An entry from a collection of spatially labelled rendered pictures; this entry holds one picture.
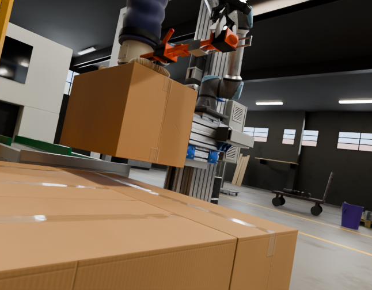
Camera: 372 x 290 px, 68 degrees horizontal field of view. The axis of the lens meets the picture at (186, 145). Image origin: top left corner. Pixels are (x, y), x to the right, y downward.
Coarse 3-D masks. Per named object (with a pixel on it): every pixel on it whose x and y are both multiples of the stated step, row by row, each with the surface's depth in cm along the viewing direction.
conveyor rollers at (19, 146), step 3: (12, 144) 287; (15, 144) 297; (18, 144) 307; (21, 144) 318; (15, 147) 249; (18, 147) 259; (21, 147) 262; (24, 147) 272; (27, 147) 281; (30, 147) 292; (33, 147) 310; (33, 150) 253; (36, 150) 263; (39, 150) 273; (42, 150) 283; (51, 153) 264
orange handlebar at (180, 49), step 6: (234, 36) 104; (204, 42) 112; (234, 42) 106; (168, 48) 128; (174, 48) 124; (180, 48) 122; (186, 48) 120; (210, 48) 115; (144, 54) 140; (150, 54) 136; (174, 54) 130; (180, 54) 126; (186, 54) 125; (150, 60) 143
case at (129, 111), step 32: (128, 64) 116; (96, 96) 131; (128, 96) 113; (160, 96) 124; (192, 96) 139; (64, 128) 151; (96, 128) 126; (128, 128) 114; (160, 128) 126; (160, 160) 127
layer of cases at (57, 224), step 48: (0, 192) 69; (48, 192) 80; (96, 192) 95; (144, 192) 117; (0, 240) 40; (48, 240) 43; (96, 240) 47; (144, 240) 52; (192, 240) 58; (240, 240) 69; (288, 240) 91; (0, 288) 32; (48, 288) 36; (96, 288) 41; (144, 288) 47; (192, 288) 57; (240, 288) 71; (288, 288) 95
